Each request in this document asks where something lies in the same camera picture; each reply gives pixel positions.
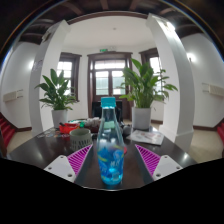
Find small potted plant, white pot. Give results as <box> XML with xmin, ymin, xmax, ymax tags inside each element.
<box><xmin>34</xmin><ymin>68</ymin><xmax>79</xmax><ymax>129</ymax></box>

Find white printed booklet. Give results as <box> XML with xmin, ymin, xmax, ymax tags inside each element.
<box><xmin>126</xmin><ymin>129</ymin><xmax>165</xmax><ymax>146</ymax></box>

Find black chair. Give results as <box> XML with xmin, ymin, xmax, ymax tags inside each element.
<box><xmin>91</xmin><ymin>100</ymin><xmax>124</xmax><ymax>120</ymax></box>

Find red carpeted stairs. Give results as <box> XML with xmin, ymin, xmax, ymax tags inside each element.
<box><xmin>0</xmin><ymin>113</ymin><xmax>16</xmax><ymax>148</ymax></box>

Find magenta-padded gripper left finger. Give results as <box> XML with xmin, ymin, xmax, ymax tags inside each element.
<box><xmin>43</xmin><ymin>143</ymin><xmax>94</xmax><ymax>184</ymax></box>

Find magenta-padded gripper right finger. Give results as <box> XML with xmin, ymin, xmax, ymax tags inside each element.
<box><xmin>133</xmin><ymin>143</ymin><xmax>184</xmax><ymax>183</ymax></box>

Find brown wooden double door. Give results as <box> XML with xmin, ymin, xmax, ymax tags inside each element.
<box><xmin>87</xmin><ymin>51</ymin><xmax>134</xmax><ymax>113</ymax></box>

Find grey patterned ceramic mug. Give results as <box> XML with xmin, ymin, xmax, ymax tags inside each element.
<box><xmin>69</xmin><ymin>128</ymin><xmax>94</xmax><ymax>153</ymax></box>

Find clear bottle with cyan cap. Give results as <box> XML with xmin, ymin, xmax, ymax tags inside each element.
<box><xmin>96</xmin><ymin>96</ymin><xmax>126</xmax><ymax>186</ymax></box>

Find brown wooden tray with cups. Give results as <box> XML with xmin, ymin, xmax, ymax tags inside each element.
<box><xmin>79</xmin><ymin>117</ymin><xmax>101</xmax><ymax>133</ymax></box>

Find brown-framed window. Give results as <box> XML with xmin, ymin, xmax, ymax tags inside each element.
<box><xmin>56</xmin><ymin>52</ymin><xmax>82</xmax><ymax>101</ymax></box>
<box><xmin>139</xmin><ymin>48</ymin><xmax>164</xmax><ymax>94</ymax></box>

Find large potted plant, white pot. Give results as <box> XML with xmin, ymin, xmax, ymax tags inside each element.
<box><xmin>119</xmin><ymin>58</ymin><xmax>179</xmax><ymax>131</ymax></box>

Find white wall unit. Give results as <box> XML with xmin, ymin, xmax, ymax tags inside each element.
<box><xmin>201</xmin><ymin>83</ymin><xmax>224</xmax><ymax>98</ymax></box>
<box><xmin>2</xmin><ymin>89</ymin><xmax>24</xmax><ymax>103</ymax></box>

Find dark grey round ball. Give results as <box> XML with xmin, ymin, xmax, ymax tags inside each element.
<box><xmin>122</xmin><ymin>124</ymin><xmax>133</xmax><ymax>136</ymax></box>

